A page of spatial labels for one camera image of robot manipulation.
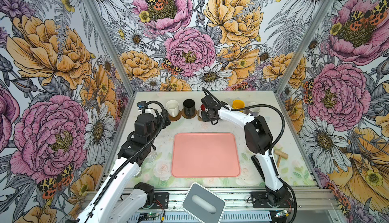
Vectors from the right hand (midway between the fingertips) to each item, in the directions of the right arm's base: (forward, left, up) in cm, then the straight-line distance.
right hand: (206, 121), depth 100 cm
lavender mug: (+4, -31, +4) cm, 32 cm away
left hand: (-13, +24, +23) cm, 36 cm away
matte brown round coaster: (+9, +16, -3) cm, 19 cm away
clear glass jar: (-24, +31, +2) cm, 39 cm away
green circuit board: (-49, +29, -4) cm, 57 cm away
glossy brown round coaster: (+5, +20, -2) cm, 21 cm away
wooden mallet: (-23, -42, -3) cm, 48 cm away
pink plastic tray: (-21, +2, -5) cm, 21 cm away
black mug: (+8, +11, +5) cm, 15 cm away
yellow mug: (+9, -21, +5) cm, 24 cm away
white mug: (+9, +22, +5) cm, 24 cm away
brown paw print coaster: (+5, +5, -3) cm, 7 cm away
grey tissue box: (-46, +4, -3) cm, 46 cm away
